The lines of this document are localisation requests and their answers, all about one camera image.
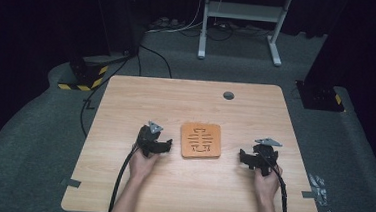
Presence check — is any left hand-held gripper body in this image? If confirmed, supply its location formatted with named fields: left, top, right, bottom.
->
left=134, top=119, right=165, bottom=159

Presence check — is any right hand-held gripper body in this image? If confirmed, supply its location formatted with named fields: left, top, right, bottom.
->
left=250, top=137, right=284, bottom=179

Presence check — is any orange wooden cut-out coaster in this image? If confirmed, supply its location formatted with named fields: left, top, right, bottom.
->
left=178, top=121, right=224, bottom=161

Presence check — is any person's left hand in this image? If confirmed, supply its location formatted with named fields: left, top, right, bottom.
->
left=127, top=143, right=161, bottom=184

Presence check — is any person's right hand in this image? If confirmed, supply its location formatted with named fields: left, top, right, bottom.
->
left=252, top=163, right=284, bottom=203

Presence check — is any grey tape strip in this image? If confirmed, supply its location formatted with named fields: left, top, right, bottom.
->
left=60, top=176, right=83, bottom=190
left=301, top=190, right=318, bottom=200

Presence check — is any black stand base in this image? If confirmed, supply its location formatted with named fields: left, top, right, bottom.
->
left=293, top=79, right=348, bottom=114

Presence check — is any black stand with striped base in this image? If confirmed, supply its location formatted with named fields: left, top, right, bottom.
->
left=57, top=0, right=144, bottom=96

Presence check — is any power strip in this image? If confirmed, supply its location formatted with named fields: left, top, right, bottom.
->
left=148, top=15, right=184, bottom=32

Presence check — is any white metal stand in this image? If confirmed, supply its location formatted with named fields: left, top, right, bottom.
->
left=196, top=0, right=295, bottom=68

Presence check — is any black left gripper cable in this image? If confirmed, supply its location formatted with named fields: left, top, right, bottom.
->
left=107, top=144, right=141, bottom=212

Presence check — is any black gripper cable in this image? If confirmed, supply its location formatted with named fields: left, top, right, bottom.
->
left=255, top=151, right=296, bottom=212
left=107, top=144, right=141, bottom=212

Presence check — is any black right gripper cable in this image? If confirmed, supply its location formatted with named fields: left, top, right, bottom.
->
left=255, top=151, right=296, bottom=212

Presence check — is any black floor cable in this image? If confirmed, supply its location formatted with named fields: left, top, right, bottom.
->
left=79, top=40, right=175, bottom=143

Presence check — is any white floor cable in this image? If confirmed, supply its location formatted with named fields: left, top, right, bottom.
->
left=145, top=0, right=206, bottom=38

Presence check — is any bundle of black cables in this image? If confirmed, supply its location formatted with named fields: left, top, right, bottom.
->
left=180, top=16, right=273, bottom=46

